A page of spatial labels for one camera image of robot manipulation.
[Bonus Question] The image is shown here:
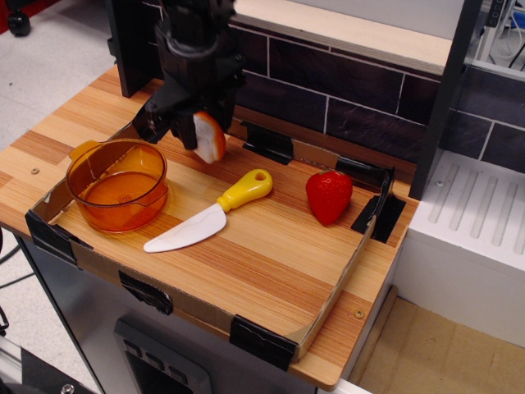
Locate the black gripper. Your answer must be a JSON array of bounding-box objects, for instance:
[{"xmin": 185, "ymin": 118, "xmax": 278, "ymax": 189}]
[{"xmin": 132, "ymin": 24, "xmax": 246, "ymax": 150}]

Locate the white and orange toy sushi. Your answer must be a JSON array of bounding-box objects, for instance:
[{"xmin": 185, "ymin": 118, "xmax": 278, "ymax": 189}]
[{"xmin": 193, "ymin": 112, "xmax": 226, "ymax": 164}]

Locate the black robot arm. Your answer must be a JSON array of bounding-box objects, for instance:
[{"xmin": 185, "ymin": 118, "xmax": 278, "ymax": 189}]
[{"xmin": 131, "ymin": 1, "xmax": 245, "ymax": 149}]

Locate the orange transparent plastic pot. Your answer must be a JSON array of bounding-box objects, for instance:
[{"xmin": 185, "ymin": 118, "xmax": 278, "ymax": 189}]
[{"xmin": 66, "ymin": 139, "xmax": 169, "ymax": 233}]

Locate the cardboard fence with black tape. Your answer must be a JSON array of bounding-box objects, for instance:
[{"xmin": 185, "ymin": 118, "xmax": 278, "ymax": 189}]
[{"xmin": 28, "ymin": 133, "xmax": 417, "ymax": 385}]

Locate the red toy strawberry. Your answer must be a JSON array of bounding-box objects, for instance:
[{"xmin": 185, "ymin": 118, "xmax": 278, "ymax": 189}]
[{"xmin": 305, "ymin": 171, "xmax": 353, "ymax": 226}]

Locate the black chair caster wheel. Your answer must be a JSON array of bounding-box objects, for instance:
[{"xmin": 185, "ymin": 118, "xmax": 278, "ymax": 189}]
[{"xmin": 7, "ymin": 10, "xmax": 31, "ymax": 37}]

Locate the white toy sink drainboard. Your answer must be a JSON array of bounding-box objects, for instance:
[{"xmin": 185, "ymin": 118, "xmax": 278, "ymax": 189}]
[{"xmin": 395, "ymin": 152, "xmax": 524, "ymax": 346}]

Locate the yellow handled white toy knife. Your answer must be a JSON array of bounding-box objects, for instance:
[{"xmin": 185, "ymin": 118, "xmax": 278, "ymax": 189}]
[{"xmin": 144, "ymin": 169, "xmax": 273, "ymax": 254}]

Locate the dark grey vertical post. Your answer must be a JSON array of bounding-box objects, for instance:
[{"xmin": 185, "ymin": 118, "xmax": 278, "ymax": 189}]
[{"xmin": 409, "ymin": 1, "xmax": 482, "ymax": 200}]

